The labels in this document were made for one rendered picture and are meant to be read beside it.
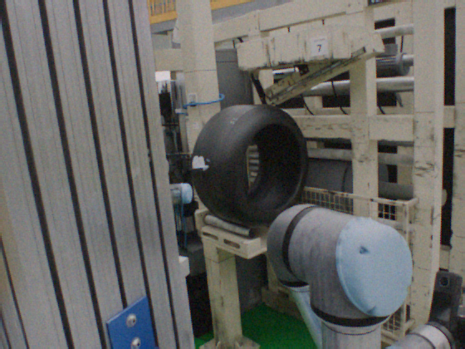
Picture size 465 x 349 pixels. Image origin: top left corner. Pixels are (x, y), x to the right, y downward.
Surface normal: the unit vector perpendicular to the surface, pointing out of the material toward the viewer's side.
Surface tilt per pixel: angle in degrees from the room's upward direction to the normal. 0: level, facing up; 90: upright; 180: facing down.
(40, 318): 90
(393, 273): 82
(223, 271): 90
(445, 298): 63
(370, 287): 82
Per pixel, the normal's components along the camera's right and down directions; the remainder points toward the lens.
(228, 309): 0.64, 0.11
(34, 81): 0.85, 0.04
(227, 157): -0.12, -0.02
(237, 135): -0.04, -0.29
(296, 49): -0.76, 0.22
